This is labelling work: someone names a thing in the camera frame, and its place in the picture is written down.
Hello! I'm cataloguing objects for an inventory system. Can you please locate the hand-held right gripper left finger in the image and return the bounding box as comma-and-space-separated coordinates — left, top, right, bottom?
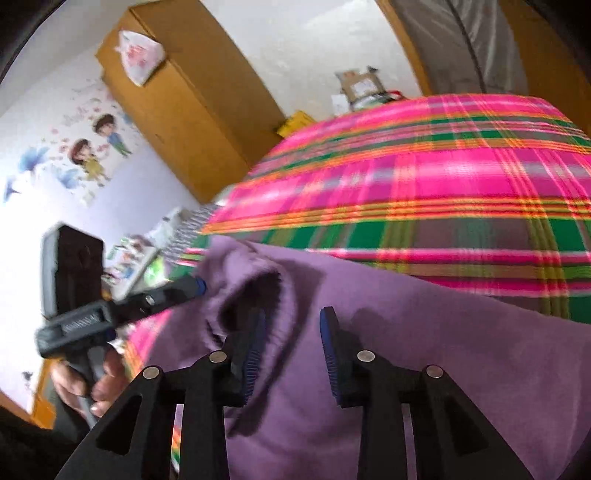
55, 307, 269, 480

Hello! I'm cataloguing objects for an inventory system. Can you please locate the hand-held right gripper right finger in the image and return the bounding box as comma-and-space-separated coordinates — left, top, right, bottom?
320, 306, 536, 480

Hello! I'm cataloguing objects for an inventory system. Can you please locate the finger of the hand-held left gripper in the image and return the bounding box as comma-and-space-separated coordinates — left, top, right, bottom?
111, 275, 209, 326

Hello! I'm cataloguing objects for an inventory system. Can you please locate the purple sweater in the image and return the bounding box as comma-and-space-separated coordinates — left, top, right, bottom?
127, 234, 591, 480

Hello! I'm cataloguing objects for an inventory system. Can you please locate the person's left forearm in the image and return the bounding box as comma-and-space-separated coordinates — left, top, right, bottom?
0, 392, 93, 480

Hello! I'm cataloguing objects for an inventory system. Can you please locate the person's left hand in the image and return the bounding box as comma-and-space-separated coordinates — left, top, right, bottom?
50, 346, 127, 414

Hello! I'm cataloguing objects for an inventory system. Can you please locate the green white bag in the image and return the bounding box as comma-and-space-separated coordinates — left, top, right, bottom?
143, 258, 171, 291

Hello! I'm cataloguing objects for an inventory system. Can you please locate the cluttered side shelf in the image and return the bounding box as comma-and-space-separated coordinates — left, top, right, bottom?
104, 208, 185, 301

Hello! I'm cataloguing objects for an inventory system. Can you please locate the dark patterned cloth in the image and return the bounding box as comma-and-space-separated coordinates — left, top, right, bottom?
166, 203, 218, 268

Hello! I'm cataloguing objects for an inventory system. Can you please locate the small wooden cabinet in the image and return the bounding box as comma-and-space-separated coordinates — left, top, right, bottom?
28, 360, 58, 430

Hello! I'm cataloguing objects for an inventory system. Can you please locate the pink plaid blanket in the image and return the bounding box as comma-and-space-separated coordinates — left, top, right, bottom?
122, 92, 591, 480

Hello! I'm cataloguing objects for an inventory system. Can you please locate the wooden wardrobe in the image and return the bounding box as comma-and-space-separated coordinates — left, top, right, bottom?
95, 0, 287, 204

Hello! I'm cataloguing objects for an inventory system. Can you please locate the yellow box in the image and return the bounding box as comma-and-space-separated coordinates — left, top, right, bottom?
277, 110, 318, 138

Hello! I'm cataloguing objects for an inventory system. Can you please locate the white plastic bag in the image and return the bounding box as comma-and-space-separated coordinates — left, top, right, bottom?
115, 30, 166, 87

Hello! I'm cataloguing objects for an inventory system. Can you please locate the cardboard box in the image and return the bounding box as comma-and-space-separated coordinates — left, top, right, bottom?
335, 67, 386, 107

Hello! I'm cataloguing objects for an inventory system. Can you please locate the grey plastic door curtain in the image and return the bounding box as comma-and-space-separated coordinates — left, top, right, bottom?
390, 0, 529, 95

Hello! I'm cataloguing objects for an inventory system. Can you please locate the wooden door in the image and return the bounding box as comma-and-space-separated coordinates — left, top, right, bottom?
501, 0, 591, 134

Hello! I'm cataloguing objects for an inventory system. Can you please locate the cartoon children wall sticker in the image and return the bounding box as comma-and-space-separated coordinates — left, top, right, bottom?
2, 78, 144, 208

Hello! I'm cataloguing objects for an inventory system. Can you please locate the wooden door frame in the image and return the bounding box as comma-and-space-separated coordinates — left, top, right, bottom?
375, 0, 435, 97

